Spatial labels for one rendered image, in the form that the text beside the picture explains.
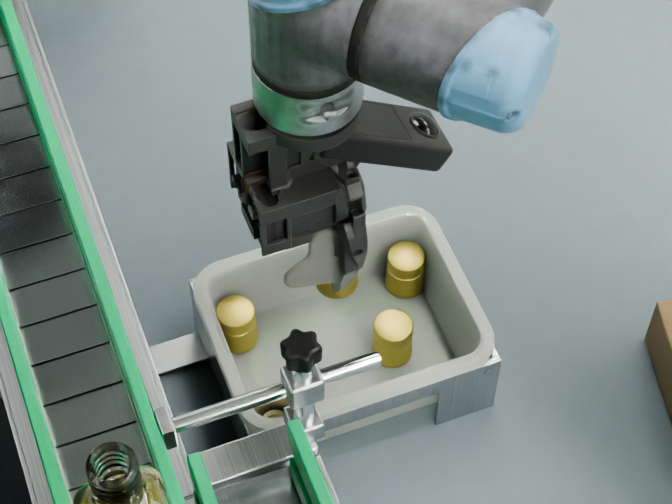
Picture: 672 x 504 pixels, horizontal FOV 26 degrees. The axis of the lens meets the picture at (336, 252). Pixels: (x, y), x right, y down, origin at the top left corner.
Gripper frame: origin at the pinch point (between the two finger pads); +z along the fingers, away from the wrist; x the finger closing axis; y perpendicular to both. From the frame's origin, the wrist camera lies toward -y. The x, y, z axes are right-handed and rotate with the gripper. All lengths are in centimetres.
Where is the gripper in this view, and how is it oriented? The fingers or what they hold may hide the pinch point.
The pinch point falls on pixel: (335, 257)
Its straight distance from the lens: 116.0
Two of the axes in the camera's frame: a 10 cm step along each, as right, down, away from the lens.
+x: 3.8, 7.6, -5.3
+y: -9.3, 3.1, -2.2
